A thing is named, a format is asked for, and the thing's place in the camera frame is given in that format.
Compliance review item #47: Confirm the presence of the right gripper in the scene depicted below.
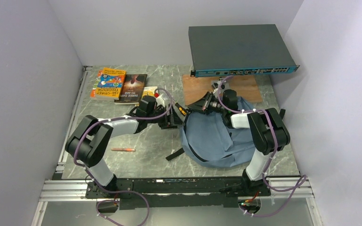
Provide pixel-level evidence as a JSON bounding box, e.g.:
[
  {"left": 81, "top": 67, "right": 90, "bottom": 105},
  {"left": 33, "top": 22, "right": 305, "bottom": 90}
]
[{"left": 188, "top": 91, "right": 227, "bottom": 115}]

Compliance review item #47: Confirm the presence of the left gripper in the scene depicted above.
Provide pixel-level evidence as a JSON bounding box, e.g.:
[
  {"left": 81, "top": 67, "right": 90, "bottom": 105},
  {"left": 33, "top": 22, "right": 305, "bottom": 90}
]
[{"left": 147, "top": 104, "right": 185, "bottom": 129}]

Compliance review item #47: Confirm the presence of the blue student backpack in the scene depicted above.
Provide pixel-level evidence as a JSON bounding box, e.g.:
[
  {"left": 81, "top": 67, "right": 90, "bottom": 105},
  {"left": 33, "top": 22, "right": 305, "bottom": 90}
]
[{"left": 166, "top": 97, "right": 255, "bottom": 168}]

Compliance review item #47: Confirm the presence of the dark three days book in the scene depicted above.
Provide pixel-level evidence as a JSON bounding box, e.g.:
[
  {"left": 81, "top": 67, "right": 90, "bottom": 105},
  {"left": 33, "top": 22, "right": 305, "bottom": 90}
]
[{"left": 114, "top": 74, "right": 148, "bottom": 105}]

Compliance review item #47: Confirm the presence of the orange blue treehouse book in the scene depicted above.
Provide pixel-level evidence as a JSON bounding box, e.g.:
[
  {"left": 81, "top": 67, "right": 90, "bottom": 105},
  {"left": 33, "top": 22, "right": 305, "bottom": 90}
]
[{"left": 95, "top": 67, "right": 126, "bottom": 101}]

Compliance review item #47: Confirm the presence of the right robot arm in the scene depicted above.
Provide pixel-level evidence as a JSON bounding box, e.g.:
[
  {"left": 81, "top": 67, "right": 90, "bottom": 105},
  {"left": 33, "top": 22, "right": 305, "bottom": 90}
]
[{"left": 187, "top": 89, "right": 290, "bottom": 195}]

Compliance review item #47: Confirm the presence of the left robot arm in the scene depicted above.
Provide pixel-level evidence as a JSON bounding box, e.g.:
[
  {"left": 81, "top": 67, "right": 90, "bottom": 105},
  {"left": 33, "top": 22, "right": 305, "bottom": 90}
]
[{"left": 65, "top": 96, "right": 183, "bottom": 198}]

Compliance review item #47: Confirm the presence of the yellow black screwdriver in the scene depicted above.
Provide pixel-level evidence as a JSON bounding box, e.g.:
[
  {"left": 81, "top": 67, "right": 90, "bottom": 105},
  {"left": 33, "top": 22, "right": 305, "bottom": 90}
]
[{"left": 174, "top": 102, "right": 188, "bottom": 116}]

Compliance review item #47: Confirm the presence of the yellow teal paperback book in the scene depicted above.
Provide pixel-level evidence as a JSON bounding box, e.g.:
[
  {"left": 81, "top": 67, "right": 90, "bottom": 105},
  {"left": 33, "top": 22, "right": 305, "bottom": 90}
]
[{"left": 135, "top": 86, "right": 158, "bottom": 106}]

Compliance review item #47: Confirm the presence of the wooden board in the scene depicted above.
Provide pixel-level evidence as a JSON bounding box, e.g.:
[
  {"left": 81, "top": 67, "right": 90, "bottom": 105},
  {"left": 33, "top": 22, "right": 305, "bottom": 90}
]
[{"left": 182, "top": 74, "right": 263, "bottom": 105}]

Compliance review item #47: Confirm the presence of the orange pen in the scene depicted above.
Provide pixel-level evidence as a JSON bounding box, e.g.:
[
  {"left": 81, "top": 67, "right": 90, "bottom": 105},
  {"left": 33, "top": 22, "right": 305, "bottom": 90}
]
[{"left": 111, "top": 148, "right": 136, "bottom": 152}]

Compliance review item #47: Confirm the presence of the orange green treehouse book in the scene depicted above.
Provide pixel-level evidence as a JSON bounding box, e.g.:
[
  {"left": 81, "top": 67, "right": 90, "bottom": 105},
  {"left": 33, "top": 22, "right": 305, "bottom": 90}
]
[{"left": 90, "top": 70, "right": 102, "bottom": 99}]

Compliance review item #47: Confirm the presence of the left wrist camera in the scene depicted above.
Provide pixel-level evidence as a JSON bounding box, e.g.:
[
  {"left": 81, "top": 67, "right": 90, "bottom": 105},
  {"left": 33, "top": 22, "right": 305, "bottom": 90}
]
[{"left": 154, "top": 92, "right": 171, "bottom": 110}]

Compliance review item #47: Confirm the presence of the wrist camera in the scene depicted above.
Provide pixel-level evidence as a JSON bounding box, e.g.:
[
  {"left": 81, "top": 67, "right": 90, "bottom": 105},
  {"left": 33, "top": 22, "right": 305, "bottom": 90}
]
[
  {"left": 230, "top": 113, "right": 250, "bottom": 129},
  {"left": 154, "top": 92, "right": 171, "bottom": 110}
]

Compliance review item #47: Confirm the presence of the metal stand mount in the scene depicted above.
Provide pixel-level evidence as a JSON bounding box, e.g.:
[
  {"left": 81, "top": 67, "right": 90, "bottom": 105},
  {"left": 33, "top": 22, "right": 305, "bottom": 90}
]
[{"left": 211, "top": 77, "right": 230, "bottom": 92}]

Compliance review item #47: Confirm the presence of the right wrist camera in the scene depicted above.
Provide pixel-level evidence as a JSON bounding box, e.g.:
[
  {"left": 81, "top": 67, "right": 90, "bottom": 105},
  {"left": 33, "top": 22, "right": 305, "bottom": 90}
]
[{"left": 230, "top": 113, "right": 250, "bottom": 129}]

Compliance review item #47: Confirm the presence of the grey network switch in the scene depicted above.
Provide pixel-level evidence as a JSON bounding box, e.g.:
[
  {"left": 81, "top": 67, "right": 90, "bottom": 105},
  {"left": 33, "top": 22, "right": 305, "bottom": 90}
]
[{"left": 189, "top": 24, "right": 299, "bottom": 77}]

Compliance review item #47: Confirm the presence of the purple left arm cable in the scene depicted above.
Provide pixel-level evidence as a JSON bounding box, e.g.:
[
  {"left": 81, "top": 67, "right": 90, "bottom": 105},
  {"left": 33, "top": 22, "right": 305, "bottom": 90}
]
[{"left": 73, "top": 88, "right": 174, "bottom": 226}]

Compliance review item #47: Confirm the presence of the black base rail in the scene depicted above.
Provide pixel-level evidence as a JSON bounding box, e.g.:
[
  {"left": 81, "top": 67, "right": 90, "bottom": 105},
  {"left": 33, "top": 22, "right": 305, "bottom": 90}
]
[{"left": 85, "top": 176, "right": 271, "bottom": 210}]

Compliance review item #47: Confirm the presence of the aluminium side rail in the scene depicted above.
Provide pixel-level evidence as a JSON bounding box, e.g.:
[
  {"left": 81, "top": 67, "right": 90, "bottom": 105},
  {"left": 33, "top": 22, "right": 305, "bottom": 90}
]
[{"left": 52, "top": 66, "right": 92, "bottom": 180}]

